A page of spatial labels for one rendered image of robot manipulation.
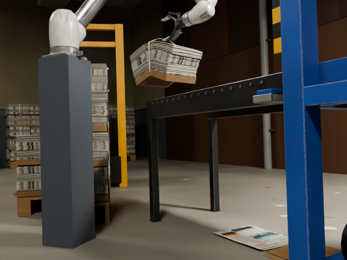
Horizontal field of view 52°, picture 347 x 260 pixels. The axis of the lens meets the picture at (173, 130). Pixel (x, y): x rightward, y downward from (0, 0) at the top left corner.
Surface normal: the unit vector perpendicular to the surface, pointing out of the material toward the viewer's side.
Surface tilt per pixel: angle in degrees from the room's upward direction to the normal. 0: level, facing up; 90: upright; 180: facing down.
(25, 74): 90
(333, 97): 90
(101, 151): 90
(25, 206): 90
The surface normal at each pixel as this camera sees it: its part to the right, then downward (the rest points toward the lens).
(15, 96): 0.51, -0.03
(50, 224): -0.37, 0.00
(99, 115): 0.18, -0.01
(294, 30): -0.86, 0.02
